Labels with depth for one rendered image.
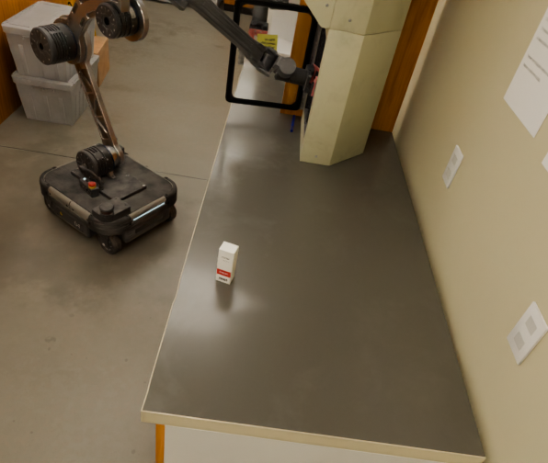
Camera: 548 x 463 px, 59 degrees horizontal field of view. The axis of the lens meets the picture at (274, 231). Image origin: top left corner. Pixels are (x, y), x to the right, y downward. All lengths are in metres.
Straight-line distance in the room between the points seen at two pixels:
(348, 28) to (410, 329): 0.90
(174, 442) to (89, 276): 1.59
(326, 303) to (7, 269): 1.83
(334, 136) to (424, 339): 0.80
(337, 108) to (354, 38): 0.23
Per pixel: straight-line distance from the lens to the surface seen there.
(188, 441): 1.10
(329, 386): 1.10
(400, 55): 2.04
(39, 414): 2.16
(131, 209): 2.59
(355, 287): 1.32
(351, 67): 1.63
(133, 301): 2.45
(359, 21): 1.59
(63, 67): 3.64
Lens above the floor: 1.83
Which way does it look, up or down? 39 degrees down
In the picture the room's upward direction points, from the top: 12 degrees clockwise
